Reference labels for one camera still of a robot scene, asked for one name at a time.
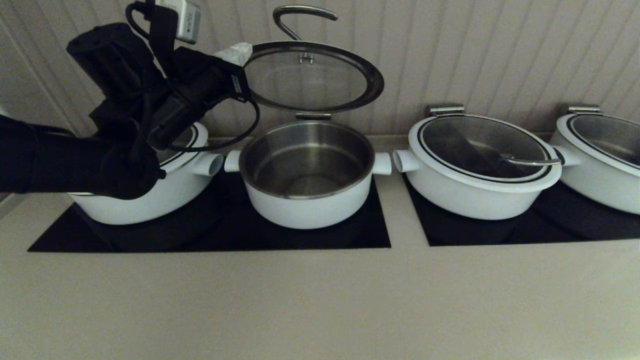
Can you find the small white pot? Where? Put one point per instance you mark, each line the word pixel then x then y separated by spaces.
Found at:
pixel 305 210

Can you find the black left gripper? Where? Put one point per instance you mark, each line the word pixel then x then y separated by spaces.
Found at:
pixel 200 90

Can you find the large white pot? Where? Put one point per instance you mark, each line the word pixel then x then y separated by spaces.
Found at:
pixel 450 200
pixel 600 190
pixel 150 205

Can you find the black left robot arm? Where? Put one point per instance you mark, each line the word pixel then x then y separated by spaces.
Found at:
pixel 50 160

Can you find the glass lid white rim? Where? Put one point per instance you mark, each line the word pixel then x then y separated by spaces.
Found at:
pixel 610 135
pixel 370 80
pixel 197 145

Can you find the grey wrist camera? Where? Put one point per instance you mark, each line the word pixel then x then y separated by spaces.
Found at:
pixel 185 20

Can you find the black glass cooktop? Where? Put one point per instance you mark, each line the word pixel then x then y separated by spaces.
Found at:
pixel 550 230
pixel 225 237

